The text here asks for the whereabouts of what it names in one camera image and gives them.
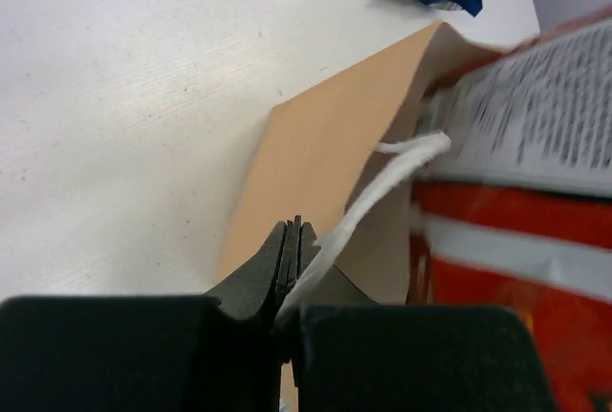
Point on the red Doritos chip bag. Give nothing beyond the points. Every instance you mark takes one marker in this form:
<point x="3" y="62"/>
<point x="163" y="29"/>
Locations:
<point x="518" y="212"/>

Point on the brown paper bag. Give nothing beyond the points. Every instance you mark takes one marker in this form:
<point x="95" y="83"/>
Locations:
<point x="318" y="151"/>

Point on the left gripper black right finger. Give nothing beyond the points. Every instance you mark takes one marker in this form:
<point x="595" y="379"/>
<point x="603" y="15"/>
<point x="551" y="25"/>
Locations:
<point x="361" y="354"/>

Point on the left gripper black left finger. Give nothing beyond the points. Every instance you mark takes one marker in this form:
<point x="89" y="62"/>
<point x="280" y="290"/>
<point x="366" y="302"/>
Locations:
<point x="199" y="352"/>

